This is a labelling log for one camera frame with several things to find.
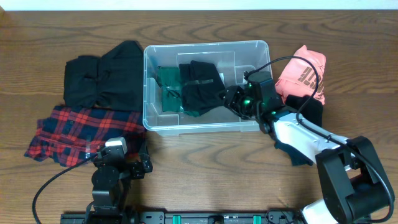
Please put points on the clear plastic storage bin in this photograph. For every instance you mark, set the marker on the clear plastic storage bin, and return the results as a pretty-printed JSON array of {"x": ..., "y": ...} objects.
[{"x": 232, "y": 60}]

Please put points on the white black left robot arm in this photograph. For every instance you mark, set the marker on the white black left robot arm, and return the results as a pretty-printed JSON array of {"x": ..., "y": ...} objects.
[{"x": 112, "y": 180}]

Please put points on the red navy plaid shirt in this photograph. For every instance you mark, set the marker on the red navy plaid shirt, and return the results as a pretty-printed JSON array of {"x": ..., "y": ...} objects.
[{"x": 71, "y": 134}]

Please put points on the large black garment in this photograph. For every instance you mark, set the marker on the large black garment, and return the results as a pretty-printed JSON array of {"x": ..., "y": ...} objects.
[{"x": 114, "y": 80}]

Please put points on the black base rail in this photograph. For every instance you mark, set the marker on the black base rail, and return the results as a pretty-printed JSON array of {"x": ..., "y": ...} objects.
[{"x": 159, "y": 217}]

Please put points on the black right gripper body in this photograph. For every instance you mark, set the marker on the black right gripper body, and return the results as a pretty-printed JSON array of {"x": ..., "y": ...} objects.
[{"x": 245, "y": 102}]

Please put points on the dark navy garment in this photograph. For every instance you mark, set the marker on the dark navy garment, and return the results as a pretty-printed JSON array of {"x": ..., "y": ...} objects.
[{"x": 312, "y": 112}]

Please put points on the pink printed garment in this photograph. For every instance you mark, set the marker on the pink printed garment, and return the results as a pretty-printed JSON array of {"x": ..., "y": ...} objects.
[{"x": 298, "y": 77}]

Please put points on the black garment with tape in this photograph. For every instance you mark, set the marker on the black garment with tape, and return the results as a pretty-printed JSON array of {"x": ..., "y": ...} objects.
[{"x": 201, "y": 86}]

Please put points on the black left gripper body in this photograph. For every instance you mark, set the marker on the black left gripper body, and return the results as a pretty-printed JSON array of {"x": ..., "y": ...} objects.
[{"x": 140, "y": 165}]

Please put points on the green garment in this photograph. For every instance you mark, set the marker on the green garment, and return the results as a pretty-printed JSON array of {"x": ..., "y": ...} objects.
[{"x": 169, "y": 79}]

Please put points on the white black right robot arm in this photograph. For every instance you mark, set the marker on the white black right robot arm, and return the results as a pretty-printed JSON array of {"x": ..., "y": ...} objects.
[{"x": 353, "y": 181}]

